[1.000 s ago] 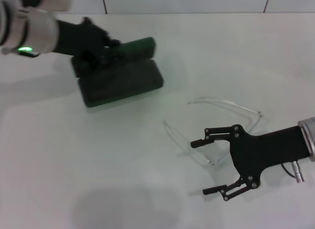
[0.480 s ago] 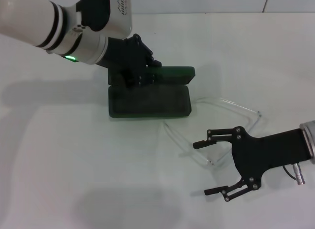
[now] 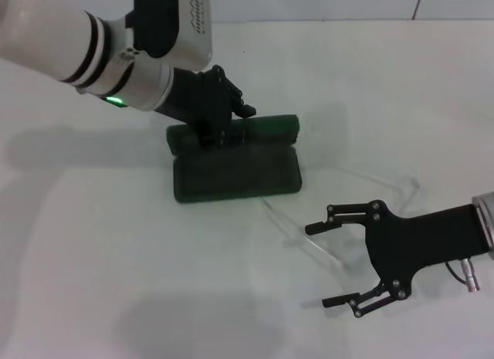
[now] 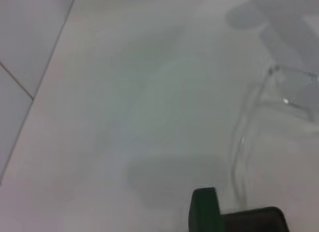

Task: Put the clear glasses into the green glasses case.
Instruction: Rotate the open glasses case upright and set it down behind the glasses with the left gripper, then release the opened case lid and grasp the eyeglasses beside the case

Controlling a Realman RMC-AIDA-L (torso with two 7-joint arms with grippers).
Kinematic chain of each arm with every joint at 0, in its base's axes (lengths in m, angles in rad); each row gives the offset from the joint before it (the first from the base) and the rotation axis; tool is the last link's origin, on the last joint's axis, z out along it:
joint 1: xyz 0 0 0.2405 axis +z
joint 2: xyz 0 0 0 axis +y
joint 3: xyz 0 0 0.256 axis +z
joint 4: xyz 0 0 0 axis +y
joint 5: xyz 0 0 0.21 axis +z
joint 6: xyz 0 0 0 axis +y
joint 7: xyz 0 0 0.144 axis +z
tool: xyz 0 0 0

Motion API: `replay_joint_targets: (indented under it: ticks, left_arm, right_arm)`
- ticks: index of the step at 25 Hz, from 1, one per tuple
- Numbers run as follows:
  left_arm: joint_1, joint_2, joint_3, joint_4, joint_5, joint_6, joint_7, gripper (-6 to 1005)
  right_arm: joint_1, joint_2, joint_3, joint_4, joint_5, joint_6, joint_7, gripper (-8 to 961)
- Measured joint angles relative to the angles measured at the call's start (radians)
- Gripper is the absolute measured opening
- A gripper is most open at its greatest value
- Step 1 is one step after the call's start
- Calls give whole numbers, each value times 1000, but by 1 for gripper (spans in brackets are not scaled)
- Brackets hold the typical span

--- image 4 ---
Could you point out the green glasses case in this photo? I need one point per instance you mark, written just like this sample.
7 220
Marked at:
204 209

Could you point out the clear plastic glasses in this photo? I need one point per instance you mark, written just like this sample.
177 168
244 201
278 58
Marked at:
286 100

